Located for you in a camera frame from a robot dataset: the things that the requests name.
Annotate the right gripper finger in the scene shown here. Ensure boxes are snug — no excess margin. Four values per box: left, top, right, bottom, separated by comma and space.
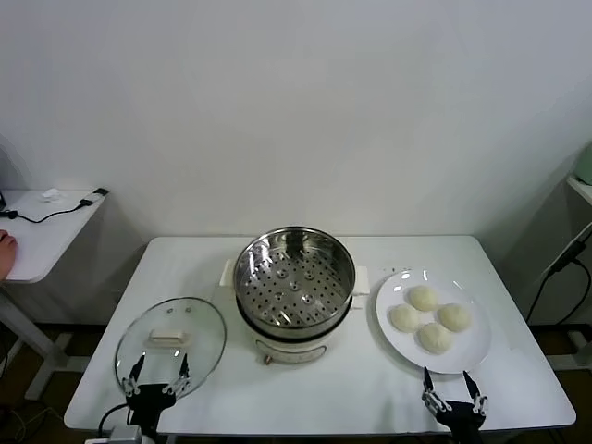
463, 370, 489, 416
421, 366, 453, 413

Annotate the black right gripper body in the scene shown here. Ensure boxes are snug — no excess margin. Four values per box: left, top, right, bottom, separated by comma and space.
436, 401, 487, 444

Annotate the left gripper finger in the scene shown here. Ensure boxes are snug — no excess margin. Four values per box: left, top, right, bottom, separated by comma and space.
121, 352, 146, 398
162, 353, 192, 395

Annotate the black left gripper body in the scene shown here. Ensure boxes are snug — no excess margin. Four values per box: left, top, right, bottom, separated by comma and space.
125, 383, 179, 429

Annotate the white steamed baozi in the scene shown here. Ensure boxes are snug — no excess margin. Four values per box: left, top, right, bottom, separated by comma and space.
389, 304, 423, 333
438, 302, 472, 332
417, 322, 453, 355
409, 285, 440, 312

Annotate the glass lid with cream handle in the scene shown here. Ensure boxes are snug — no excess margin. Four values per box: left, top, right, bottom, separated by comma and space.
114, 296, 228, 402

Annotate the perforated steel steamer basket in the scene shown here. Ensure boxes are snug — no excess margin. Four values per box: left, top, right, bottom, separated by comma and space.
232, 226, 357, 327

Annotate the bare person hand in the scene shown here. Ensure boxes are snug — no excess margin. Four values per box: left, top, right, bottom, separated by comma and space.
0, 230, 19, 282

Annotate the white round plate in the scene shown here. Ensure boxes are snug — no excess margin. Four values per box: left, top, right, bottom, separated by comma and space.
375, 269, 492, 375

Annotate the white side table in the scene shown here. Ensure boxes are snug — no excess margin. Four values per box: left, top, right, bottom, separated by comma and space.
0, 187, 110, 401

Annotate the white shelf board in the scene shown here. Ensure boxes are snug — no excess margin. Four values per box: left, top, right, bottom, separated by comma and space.
566, 174, 592, 207

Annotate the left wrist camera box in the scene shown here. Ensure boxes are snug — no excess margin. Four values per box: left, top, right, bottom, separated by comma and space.
109, 425, 142, 444

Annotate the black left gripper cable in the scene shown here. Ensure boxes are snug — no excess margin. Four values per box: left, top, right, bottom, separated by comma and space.
98, 402, 131, 438

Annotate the black power adapter cable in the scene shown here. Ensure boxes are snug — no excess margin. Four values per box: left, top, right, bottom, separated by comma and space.
526, 228, 592, 325

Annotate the black cable with plugs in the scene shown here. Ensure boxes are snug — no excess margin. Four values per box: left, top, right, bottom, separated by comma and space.
0, 187, 109, 225

